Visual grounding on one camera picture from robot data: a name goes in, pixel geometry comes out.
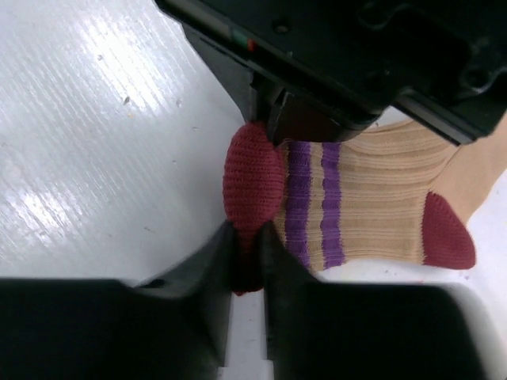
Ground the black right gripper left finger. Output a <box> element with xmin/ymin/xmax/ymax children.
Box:
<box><xmin>1</xmin><ymin>223</ymin><xmax>237</xmax><ymax>379</ymax></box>

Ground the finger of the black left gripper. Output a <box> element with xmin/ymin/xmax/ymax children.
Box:
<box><xmin>183</xmin><ymin>24</ymin><xmax>269</xmax><ymax>121</ymax></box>

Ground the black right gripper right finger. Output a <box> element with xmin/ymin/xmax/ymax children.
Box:
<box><xmin>257</xmin><ymin>222</ymin><xmax>506</xmax><ymax>379</ymax></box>

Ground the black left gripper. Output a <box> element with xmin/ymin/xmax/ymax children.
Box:
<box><xmin>158</xmin><ymin>1</ymin><xmax>506</xmax><ymax>145</ymax></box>

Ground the tan sock with purple stripes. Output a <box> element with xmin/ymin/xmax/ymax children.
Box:
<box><xmin>223</xmin><ymin>120</ymin><xmax>506</xmax><ymax>295</ymax></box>

